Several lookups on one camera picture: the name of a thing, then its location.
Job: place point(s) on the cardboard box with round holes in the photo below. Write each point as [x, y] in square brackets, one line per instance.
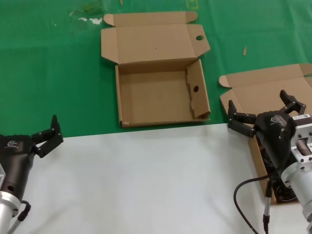
[156, 97]

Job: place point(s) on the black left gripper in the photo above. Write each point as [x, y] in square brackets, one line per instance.
[14, 158]

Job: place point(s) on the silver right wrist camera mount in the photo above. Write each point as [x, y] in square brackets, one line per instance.
[303, 139]

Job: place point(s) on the green table cloth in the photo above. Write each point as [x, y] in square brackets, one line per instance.
[48, 73]

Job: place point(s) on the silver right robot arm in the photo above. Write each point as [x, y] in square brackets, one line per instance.
[301, 185]

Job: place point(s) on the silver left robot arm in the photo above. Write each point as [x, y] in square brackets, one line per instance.
[6, 212]

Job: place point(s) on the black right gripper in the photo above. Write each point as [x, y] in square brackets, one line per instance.
[273, 131]

